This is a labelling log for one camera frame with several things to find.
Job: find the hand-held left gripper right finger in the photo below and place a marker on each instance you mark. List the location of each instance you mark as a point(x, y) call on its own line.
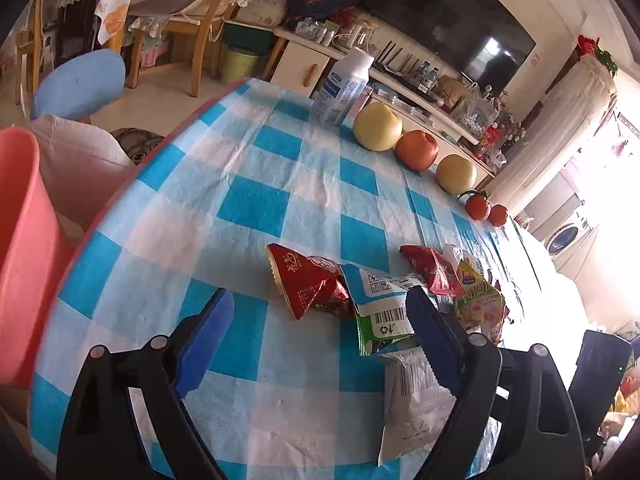
point(432, 340)

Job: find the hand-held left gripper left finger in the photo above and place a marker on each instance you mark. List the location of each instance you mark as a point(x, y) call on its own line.
point(205, 340)

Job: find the green yellow snack wrapper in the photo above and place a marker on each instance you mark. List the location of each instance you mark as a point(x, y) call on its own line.
point(480, 305)

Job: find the green white snack packet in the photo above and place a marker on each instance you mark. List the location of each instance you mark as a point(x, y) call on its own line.
point(385, 305)

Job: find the red snack wrapper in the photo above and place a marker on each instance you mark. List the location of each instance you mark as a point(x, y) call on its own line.
point(432, 270)
point(305, 280)

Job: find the small white blue-print pouch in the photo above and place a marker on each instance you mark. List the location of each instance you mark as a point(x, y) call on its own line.
point(456, 257)

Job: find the pink plastic bin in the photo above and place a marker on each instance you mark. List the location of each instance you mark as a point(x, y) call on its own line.
point(25, 270)

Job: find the blue white checkered tablecloth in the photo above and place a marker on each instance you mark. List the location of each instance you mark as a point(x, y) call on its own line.
point(240, 210)

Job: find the white washing machine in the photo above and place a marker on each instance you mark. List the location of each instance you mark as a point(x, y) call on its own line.
point(565, 236)

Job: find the tangerine with green leaf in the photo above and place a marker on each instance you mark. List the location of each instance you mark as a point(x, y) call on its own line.
point(478, 207)

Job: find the large golden pear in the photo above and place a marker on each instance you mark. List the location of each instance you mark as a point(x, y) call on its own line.
point(456, 174)

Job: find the red apple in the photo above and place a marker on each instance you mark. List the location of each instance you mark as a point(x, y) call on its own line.
point(417, 150)

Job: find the owl print floor mat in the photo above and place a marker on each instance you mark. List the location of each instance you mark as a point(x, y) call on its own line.
point(137, 142)

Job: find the red plastic bag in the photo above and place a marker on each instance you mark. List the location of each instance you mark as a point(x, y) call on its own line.
point(491, 139)

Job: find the pale yellow pear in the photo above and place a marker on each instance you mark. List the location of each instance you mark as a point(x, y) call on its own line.
point(377, 127)

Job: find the clear plastic bag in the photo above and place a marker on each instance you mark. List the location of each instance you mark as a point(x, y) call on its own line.
point(475, 110)

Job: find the beige snack bag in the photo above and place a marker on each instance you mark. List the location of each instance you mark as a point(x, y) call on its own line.
point(449, 91)

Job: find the white covered refrigerator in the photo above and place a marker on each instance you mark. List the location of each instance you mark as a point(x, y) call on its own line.
point(565, 120)

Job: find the small water bottle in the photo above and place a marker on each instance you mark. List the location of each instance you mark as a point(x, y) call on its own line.
point(424, 72)
point(435, 80)

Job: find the white blue-label bottle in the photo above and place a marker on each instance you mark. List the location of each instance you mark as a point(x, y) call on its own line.
point(342, 90)

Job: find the light green waste bin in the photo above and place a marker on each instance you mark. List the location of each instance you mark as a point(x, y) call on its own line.
point(240, 65)

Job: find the black wifi router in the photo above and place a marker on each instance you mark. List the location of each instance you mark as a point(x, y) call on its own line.
point(397, 57)

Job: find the wooden chair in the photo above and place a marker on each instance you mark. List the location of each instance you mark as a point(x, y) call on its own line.
point(200, 55)

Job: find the cream tv cabinet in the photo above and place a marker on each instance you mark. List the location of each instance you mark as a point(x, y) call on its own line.
point(300, 62)

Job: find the dark green storage box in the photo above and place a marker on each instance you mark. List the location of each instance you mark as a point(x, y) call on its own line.
point(247, 35)

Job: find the white electric kettle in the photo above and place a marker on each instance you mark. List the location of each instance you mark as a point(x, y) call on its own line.
point(357, 37)

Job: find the red flower decoration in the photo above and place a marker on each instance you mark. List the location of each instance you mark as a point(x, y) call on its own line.
point(595, 52)

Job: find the black television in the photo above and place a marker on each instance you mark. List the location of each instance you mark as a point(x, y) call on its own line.
point(450, 15)

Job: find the white cloth orange print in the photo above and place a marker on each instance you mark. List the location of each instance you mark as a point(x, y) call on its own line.
point(112, 15)

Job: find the wooden chair lace cover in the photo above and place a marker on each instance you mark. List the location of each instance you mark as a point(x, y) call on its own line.
point(32, 45)

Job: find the white sack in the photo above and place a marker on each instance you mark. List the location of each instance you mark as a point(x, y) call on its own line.
point(260, 0)

